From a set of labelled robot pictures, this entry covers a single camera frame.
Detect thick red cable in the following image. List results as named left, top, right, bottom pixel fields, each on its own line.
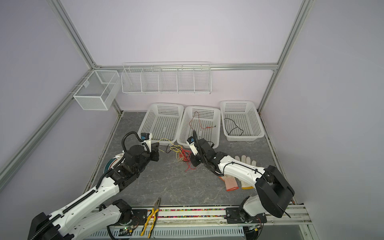
left=178, top=149, right=197, bottom=172

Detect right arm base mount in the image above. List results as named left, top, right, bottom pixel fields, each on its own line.
left=225, top=207, right=267, bottom=224

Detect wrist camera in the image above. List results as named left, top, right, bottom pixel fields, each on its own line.
left=141, top=133, right=152, bottom=152
left=187, top=137, right=198, bottom=156

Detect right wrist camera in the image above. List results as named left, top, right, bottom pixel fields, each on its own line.
left=187, top=137, right=198, bottom=156

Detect black cable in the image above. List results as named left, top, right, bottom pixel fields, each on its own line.
left=164, top=144, right=193, bottom=160
left=223, top=117, right=244, bottom=136

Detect white plastic basket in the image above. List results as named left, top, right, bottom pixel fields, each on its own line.
left=177, top=106, right=221, bottom=149
left=138, top=103, right=184, bottom=146
left=220, top=101, right=265, bottom=142

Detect yellow handled pliers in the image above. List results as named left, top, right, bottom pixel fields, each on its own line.
left=140, top=197, right=161, bottom=239

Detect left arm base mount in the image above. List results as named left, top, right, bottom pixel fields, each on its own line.
left=112, top=209, right=148, bottom=226

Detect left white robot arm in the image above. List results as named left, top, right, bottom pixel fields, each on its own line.
left=28, top=143, right=160, bottom=240

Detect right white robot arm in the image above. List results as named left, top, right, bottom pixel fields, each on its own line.
left=187, top=137, right=295, bottom=222

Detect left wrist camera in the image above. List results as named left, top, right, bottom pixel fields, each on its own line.
left=141, top=133, right=152, bottom=152

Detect yellow cable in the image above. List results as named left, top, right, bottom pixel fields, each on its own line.
left=158, top=137, right=184, bottom=151
left=170, top=144, right=187, bottom=162

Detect green rimmed white plate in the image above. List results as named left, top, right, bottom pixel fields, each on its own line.
left=103, top=153, right=124, bottom=173

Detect black cable on table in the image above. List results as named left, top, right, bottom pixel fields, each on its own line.
left=164, top=144, right=193, bottom=160

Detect red clip lead cable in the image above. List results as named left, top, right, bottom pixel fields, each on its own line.
left=188, top=110, right=217, bottom=130

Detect white yellow-cuffed work glove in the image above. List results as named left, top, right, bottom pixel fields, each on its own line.
left=235, top=155, right=257, bottom=190

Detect white mesh box basket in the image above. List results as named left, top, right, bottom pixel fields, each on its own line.
left=74, top=70, right=121, bottom=111

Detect aluminium front rail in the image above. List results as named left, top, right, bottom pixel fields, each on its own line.
left=58, top=204, right=313, bottom=230

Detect left white plastic basket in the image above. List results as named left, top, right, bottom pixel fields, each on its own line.
left=138, top=103, right=184, bottom=146

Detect orange coated work glove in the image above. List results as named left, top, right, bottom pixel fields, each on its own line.
left=220, top=175, right=239, bottom=192

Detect long white wire shelf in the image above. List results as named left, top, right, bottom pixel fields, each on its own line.
left=121, top=62, right=212, bottom=94

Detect middle white plastic basket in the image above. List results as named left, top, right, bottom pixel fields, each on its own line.
left=177, top=106, right=221, bottom=149

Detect right white plastic basket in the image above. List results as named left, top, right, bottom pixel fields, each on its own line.
left=220, top=101, right=265, bottom=142

